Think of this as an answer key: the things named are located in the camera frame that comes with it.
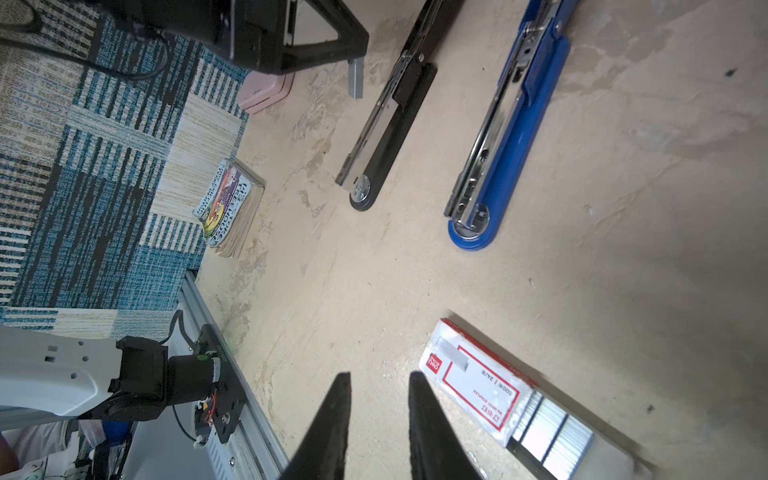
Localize colourful magazine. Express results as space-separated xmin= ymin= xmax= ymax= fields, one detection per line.
xmin=193 ymin=160 xmax=265 ymax=258

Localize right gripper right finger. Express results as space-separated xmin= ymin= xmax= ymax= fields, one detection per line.
xmin=408 ymin=371 xmax=481 ymax=479

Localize pink pencil case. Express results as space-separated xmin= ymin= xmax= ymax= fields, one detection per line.
xmin=237 ymin=71 xmax=295 ymax=115

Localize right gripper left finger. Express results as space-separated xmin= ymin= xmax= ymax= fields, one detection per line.
xmin=280 ymin=372 xmax=352 ymax=480

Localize staple strips in box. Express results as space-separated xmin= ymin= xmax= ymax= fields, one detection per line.
xmin=507 ymin=390 xmax=595 ymax=480

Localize aluminium mounting rail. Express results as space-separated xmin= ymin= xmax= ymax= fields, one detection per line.
xmin=119 ymin=269 xmax=292 ymax=480

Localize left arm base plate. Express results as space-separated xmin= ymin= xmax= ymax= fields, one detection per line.
xmin=193 ymin=324 xmax=247 ymax=444

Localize red white staples box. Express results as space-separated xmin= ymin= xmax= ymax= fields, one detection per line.
xmin=419 ymin=318 xmax=654 ymax=479

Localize black stapler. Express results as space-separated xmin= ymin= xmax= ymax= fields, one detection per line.
xmin=336 ymin=0 xmax=464 ymax=212

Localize blue stapler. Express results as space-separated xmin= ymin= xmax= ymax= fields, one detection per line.
xmin=444 ymin=0 xmax=577 ymax=251

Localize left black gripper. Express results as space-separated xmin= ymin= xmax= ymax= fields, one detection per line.
xmin=89 ymin=0 xmax=369 ymax=75

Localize grey staple strip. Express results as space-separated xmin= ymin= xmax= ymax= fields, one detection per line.
xmin=348 ymin=57 xmax=365 ymax=99

